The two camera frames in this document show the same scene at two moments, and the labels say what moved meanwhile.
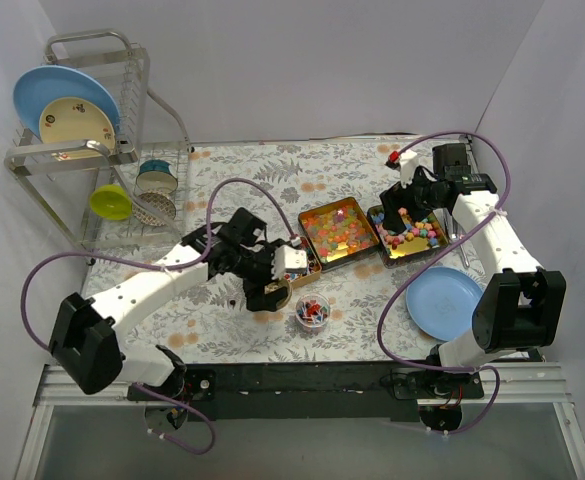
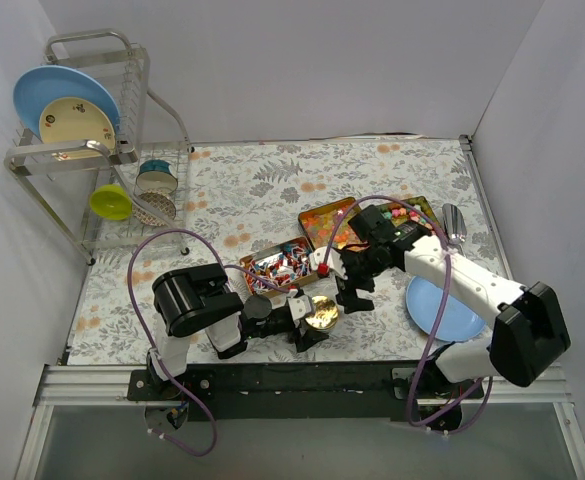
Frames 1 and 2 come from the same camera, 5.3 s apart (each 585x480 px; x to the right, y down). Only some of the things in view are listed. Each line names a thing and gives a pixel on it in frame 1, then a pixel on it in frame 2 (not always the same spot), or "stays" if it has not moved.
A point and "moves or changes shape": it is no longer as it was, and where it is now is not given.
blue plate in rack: (41, 86) stays
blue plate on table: (440, 302) stays
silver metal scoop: (456, 236) stays
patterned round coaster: (158, 200) stays
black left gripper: (265, 282) to (301, 329)
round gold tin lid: (275, 285) moves or changes shape
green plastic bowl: (111, 201) stays
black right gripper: (397, 209) to (351, 279)
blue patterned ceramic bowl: (156, 176) stays
